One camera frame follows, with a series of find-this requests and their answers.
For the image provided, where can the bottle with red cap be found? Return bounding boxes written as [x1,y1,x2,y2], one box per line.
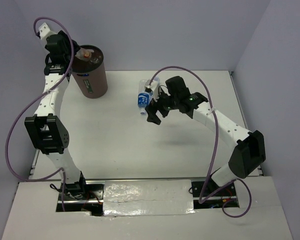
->
[75,48,92,62]

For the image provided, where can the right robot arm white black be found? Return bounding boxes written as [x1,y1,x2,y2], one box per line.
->
[144,76,266,196]

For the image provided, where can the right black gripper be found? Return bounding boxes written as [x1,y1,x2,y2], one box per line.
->
[145,87,179,125]

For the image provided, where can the crushed blue label bottle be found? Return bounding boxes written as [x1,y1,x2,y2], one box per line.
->
[89,57,100,65]

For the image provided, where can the brown cylindrical waste bin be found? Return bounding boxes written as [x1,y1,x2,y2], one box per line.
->
[72,45,108,99]

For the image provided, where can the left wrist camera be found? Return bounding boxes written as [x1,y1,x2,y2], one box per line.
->
[38,22,56,41]

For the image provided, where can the purple cable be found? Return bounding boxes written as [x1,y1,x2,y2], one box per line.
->
[149,66,252,218]
[4,16,75,212]

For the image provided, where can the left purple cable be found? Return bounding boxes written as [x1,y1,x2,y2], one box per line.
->
[4,16,75,212]

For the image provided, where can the blue label bottle white cap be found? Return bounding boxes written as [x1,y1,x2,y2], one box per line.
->
[137,79,153,116]

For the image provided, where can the aluminium mounting rail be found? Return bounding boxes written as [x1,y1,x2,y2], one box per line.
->
[55,177,240,217]

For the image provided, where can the silver foil tape sheet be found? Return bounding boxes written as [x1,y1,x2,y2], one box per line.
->
[103,179,195,217]

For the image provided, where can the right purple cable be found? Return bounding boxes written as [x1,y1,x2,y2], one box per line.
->
[149,66,252,218]

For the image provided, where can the clear bottle blue cap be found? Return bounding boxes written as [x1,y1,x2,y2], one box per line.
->
[150,76,160,88]

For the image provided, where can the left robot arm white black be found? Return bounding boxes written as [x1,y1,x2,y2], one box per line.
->
[24,23,88,200]

